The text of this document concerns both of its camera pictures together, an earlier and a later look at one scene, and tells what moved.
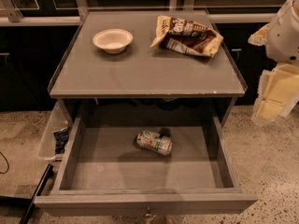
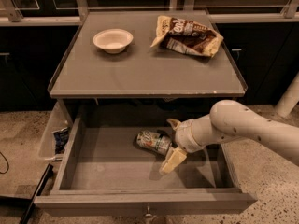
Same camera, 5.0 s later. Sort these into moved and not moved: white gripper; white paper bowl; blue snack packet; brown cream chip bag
Moved: white gripper
Not moved: white paper bowl; blue snack packet; brown cream chip bag
